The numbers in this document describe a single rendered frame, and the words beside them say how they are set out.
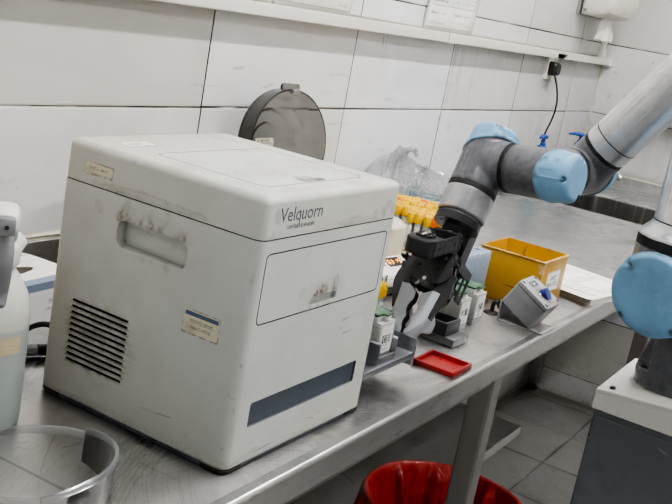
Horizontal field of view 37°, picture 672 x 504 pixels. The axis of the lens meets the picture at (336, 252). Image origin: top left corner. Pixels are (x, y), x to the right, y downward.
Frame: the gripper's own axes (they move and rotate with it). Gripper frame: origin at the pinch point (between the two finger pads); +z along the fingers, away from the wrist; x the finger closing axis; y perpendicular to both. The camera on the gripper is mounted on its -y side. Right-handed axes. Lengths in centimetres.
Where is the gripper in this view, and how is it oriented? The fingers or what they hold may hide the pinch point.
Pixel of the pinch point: (401, 335)
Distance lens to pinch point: 145.2
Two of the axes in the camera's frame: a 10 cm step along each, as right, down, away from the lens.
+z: -4.1, 8.8, -2.2
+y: 3.6, 3.8, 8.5
